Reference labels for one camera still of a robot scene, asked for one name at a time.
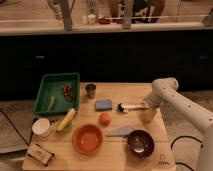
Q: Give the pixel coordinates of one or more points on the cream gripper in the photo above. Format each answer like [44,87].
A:
[147,115]

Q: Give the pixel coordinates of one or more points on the grey blue cloth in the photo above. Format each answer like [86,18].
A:
[120,132]

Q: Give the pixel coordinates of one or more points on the yellow corn cob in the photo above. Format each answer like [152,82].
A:
[69,116]

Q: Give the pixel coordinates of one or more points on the green pepper in tray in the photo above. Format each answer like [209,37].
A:
[51,103]

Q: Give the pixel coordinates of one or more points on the red grape bunch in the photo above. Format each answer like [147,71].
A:
[67,91]

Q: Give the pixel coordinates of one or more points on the orange fruit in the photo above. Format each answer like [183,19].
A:
[105,119]

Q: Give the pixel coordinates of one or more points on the dark purple bowl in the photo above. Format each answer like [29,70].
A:
[140,143]

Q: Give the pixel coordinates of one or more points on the dark metal cup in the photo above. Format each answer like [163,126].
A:
[90,90]

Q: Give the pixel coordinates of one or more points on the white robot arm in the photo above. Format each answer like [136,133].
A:
[165,89]

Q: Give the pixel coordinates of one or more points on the blue sponge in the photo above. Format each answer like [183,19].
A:
[103,105]

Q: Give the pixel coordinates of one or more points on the white cup on shelf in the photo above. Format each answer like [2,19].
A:
[91,19]

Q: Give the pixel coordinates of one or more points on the red orange bowl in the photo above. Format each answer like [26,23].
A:
[87,139]

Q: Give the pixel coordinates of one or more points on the red object on shelf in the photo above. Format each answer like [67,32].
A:
[104,21]

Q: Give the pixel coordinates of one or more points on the green plastic tray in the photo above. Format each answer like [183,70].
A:
[52,85]

